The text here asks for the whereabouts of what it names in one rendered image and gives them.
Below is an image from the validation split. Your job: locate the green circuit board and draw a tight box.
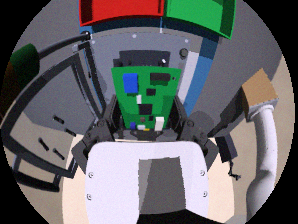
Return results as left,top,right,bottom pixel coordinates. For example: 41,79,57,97
111,66,181,131

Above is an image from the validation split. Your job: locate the green bin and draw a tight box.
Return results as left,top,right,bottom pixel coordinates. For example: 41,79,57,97
162,0,236,40

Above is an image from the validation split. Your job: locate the red open-top bin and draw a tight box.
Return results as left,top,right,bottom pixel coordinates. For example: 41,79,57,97
79,0,164,27

